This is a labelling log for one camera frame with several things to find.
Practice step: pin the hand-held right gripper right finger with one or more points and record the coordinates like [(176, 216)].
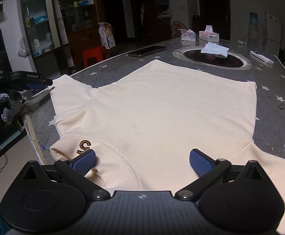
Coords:
[(201, 162)]

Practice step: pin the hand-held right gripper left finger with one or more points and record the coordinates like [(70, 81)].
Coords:
[(84, 162)]

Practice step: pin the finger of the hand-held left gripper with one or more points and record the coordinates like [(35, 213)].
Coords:
[(35, 85)]

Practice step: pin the cream sweatshirt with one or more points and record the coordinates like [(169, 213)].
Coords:
[(157, 102)]

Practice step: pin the white plastic bag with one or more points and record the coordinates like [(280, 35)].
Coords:
[(164, 14), (23, 47)]

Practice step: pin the glass display cabinet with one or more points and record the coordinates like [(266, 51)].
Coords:
[(41, 17)]

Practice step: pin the red plastic stool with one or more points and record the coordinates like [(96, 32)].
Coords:
[(93, 56)]

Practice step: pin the brown wooden cabinet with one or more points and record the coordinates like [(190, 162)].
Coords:
[(83, 41)]

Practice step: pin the white paper sack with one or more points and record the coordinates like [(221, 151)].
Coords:
[(106, 36)]

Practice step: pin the round built-in induction hob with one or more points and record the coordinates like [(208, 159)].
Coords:
[(233, 62)]

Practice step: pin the white crumpled cloth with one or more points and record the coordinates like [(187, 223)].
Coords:
[(214, 50)]

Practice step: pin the black smartphone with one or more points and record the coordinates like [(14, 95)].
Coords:
[(147, 51)]

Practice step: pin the white power strip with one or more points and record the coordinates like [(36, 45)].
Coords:
[(262, 57)]

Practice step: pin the pink tissue box with tissue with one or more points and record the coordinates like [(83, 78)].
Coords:
[(209, 37)]

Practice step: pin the small flat packet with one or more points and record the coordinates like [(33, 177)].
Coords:
[(241, 42)]

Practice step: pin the white tissue box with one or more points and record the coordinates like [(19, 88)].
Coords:
[(187, 36)]

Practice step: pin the polka dot play tent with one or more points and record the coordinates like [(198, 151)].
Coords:
[(178, 28)]

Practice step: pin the dark wooden shelf unit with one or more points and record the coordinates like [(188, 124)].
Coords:
[(160, 29)]

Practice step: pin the white water dispenser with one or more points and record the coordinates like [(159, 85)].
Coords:
[(253, 33)]

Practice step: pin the dark wooden door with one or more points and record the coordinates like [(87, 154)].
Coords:
[(213, 12)]

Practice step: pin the blue water bottle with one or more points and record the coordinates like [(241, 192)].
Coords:
[(254, 19)]

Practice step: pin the white refrigerator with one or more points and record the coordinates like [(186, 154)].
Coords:
[(273, 27)]

